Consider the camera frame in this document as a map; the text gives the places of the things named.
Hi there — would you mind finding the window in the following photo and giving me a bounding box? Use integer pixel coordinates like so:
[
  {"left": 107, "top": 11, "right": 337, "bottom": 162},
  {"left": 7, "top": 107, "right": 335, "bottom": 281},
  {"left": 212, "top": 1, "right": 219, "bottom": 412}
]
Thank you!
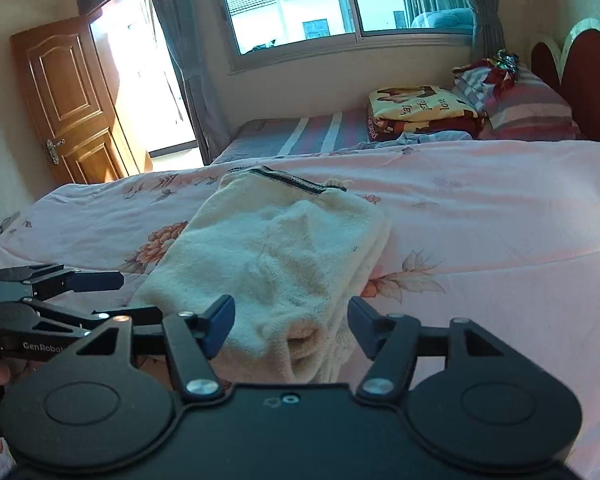
[{"left": 215, "top": 0, "right": 477, "bottom": 75}]

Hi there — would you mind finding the wooden door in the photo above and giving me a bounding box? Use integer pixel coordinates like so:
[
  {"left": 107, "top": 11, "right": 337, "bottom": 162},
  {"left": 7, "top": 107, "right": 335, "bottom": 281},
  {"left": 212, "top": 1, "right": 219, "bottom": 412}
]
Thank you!
[{"left": 10, "top": 15, "right": 153, "bottom": 186}]

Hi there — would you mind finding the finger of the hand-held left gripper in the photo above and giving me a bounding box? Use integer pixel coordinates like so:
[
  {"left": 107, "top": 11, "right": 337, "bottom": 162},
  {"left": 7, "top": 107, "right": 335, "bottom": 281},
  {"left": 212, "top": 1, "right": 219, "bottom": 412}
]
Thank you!
[
  {"left": 22, "top": 297, "right": 163, "bottom": 335},
  {"left": 0, "top": 263, "right": 125, "bottom": 302}
]

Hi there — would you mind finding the yellow patterned pillow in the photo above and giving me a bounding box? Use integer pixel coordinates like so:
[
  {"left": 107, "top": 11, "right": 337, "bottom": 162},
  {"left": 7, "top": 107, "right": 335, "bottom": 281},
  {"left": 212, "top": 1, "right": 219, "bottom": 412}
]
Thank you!
[{"left": 367, "top": 85, "right": 486, "bottom": 142}]

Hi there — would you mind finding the teal cloth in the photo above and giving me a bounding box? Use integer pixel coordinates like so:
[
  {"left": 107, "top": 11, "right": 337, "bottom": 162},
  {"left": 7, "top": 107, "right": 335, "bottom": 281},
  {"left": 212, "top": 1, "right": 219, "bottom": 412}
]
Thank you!
[{"left": 410, "top": 7, "right": 476, "bottom": 31}]

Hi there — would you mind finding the red heart-shaped headboard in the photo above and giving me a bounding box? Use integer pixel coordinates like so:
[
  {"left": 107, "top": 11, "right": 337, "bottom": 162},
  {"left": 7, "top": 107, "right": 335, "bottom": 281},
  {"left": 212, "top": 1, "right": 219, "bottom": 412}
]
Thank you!
[{"left": 530, "top": 20, "right": 600, "bottom": 143}]

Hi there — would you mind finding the metal door handle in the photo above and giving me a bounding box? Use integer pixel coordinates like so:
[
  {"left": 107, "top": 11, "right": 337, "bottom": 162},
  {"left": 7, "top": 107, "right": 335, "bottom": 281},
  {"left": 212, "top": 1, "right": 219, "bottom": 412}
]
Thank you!
[{"left": 46, "top": 137, "right": 66, "bottom": 166}]

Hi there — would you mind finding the cream knit sweater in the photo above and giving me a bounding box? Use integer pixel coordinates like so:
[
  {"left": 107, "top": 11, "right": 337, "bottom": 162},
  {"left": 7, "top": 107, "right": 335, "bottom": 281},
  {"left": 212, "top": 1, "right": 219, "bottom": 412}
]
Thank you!
[{"left": 137, "top": 166, "right": 392, "bottom": 386}]

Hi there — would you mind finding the colourful crumpled cloth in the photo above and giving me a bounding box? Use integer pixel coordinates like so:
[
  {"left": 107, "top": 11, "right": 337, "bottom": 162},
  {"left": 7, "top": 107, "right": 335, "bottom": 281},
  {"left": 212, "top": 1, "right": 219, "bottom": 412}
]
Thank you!
[{"left": 484, "top": 50, "right": 521, "bottom": 84}]

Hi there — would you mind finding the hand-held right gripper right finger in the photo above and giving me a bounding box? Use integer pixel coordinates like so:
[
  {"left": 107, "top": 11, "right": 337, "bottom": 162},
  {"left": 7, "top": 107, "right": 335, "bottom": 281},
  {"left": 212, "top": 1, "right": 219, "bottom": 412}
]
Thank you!
[{"left": 346, "top": 296, "right": 507, "bottom": 403}]

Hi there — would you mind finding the light blue cloth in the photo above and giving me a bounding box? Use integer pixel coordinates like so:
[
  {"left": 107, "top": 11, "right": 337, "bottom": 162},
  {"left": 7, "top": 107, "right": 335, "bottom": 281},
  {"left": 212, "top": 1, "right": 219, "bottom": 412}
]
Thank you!
[{"left": 357, "top": 130, "right": 474, "bottom": 155}]

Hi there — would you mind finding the pink floral blanket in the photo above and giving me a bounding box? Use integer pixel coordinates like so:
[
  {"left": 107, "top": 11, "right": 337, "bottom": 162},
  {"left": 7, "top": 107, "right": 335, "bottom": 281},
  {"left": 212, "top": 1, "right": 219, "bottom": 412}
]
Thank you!
[{"left": 0, "top": 140, "right": 600, "bottom": 480}]

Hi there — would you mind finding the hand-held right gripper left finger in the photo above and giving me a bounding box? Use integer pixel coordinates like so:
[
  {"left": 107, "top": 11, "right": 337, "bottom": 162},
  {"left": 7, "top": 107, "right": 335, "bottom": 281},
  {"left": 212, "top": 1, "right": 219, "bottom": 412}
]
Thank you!
[{"left": 75, "top": 294, "right": 237, "bottom": 402}]

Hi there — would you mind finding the grey curtain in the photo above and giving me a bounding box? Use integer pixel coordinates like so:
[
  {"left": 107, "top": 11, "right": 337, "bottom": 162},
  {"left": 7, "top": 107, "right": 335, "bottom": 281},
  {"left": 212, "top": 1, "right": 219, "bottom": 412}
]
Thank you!
[
  {"left": 140, "top": 0, "right": 231, "bottom": 164},
  {"left": 395, "top": 0, "right": 506, "bottom": 61}
]

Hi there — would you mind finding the striped bed sheet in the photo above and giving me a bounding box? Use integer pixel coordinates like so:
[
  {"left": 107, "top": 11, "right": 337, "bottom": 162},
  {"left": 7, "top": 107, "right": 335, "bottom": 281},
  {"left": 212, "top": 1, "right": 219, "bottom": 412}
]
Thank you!
[{"left": 212, "top": 109, "right": 372, "bottom": 164}]

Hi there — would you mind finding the striped pillow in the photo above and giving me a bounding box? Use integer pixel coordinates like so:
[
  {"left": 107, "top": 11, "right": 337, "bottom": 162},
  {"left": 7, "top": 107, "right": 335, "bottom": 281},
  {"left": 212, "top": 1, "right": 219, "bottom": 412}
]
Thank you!
[{"left": 452, "top": 57, "right": 582, "bottom": 141}]

